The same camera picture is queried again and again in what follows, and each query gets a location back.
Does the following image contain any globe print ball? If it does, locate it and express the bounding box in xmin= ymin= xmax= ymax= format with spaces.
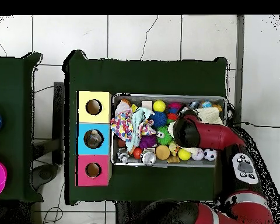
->
xmin=199 ymin=100 xmax=213 ymax=110

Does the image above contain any wooden box with three holes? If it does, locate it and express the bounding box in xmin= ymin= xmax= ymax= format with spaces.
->
xmin=75 ymin=90 xmax=113 ymax=187

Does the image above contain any crushed silver metal can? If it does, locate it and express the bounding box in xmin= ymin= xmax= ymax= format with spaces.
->
xmin=141 ymin=150 xmax=157 ymax=166

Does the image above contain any clear plastic bottle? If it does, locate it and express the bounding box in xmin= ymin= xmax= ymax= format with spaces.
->
xmin=188 ymin=100 xmax=201 ymax=111

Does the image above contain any dark green table cloth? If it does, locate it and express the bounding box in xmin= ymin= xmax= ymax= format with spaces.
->
xmin=62 ymin=49 xmax=228 ymax=206
xmin=0 ymin=52 xmax=44 ymax=203

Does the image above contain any shallow clear mesh bin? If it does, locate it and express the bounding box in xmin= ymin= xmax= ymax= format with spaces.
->
xmin=110 ymin=93 xmax=228 ymax=168

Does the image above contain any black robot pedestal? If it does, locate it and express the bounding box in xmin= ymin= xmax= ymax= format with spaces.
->
xmin=115 ymin=201 xmax=150 ymax=224

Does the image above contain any colourful spotted cloth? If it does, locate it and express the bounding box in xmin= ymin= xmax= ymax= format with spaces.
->
xmin=110 ymin=108 xmax=134 ymax=142

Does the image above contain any black stand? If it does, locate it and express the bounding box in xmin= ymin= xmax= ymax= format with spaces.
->
xmin=31 ymin=81 xmax=65 ymax=190

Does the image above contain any crushed bottle with blue label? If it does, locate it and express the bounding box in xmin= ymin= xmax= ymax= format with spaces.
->
xmin=83 ymin=129 xmax=104 ymax=149

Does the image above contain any yellow ball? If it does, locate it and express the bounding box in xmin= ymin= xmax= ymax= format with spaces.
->
xmin=152 ymin=100 xmax=166 ymax=113

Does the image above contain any black floor cable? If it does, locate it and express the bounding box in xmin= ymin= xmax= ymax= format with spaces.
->
xmin=233 ymin=120 xmax=280 ymax=128

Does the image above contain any black and white soccer ball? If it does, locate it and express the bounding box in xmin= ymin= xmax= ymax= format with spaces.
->
xmin=203 ymin=148 xmax=218 ymax=162

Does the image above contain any cream knitted cloth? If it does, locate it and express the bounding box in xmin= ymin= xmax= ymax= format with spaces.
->
xmin=195 ymin=107 xmax=224 ymax=126

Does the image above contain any light teal cloth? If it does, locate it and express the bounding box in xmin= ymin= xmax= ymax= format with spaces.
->
xmin=125 ymin=106 xmax=156 ymax=152

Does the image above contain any blue spiky ball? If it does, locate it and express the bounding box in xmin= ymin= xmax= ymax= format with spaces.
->
xmin=149 ymin=111 xmax=168 ymax=128

